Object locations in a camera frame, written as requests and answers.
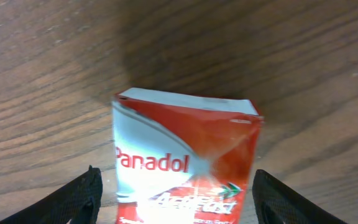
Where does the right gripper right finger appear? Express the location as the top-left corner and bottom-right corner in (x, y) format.
(252, 169), (346, 224)

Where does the red Panadol box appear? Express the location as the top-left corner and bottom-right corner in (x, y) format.
(112, 88), (263, 224)

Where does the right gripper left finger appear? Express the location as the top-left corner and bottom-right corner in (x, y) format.
(0, 166), (103, 224)

